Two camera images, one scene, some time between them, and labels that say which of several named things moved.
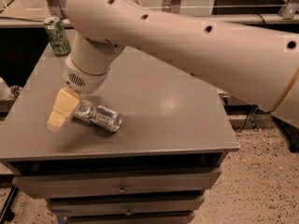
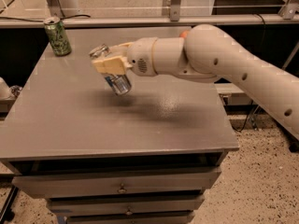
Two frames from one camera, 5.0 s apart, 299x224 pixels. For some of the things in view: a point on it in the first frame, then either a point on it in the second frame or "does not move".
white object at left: x=5 y=91 does not move
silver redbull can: x=99 y=116 -> x=121 y=84
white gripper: x=80 y=79 -> x=140 y=56
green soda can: x=59 y=38 does not move
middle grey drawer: x=122 y=206 does not move
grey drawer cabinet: x=175 y=137 does not move
